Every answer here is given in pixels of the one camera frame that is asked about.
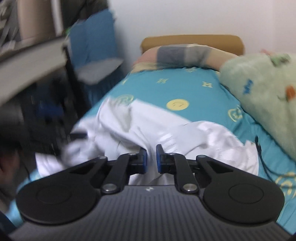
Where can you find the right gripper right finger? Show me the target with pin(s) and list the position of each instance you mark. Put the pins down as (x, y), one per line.
(226, 192)

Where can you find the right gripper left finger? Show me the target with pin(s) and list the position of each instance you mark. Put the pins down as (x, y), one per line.
(69, 195)

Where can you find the white polo shirt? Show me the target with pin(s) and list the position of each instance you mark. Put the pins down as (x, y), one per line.
(119, 128)

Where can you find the person's left hand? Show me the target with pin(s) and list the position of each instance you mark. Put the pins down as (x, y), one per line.
(10, 164)

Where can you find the teal patterned bed sheet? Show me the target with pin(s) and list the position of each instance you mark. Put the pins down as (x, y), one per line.
(197, 95)

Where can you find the green fleece blanket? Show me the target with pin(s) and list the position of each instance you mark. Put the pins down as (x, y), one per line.
(265, 86)

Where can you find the grey seat cushion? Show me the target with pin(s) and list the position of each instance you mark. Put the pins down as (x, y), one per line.
(95, 71)

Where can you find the white dark-edged table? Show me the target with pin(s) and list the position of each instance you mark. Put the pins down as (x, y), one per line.
(29, 65)

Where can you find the blue covered chair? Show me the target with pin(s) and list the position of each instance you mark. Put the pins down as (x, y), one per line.
(93, 39)

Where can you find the striped pillow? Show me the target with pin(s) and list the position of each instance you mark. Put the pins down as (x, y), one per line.
(182, 56)

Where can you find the tan headboard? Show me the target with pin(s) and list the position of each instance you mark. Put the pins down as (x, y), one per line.
(229, 43)

